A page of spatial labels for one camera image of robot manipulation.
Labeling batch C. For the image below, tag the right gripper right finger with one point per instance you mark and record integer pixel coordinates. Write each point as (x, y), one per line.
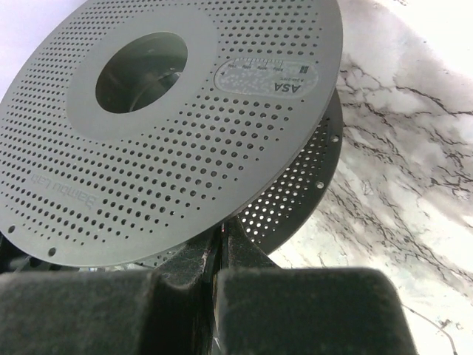
(265, 309)

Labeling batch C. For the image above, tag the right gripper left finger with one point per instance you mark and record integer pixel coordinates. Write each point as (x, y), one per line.
(165, 310)

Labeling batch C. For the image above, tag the black spool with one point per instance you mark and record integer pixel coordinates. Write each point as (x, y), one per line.
(137, 125)

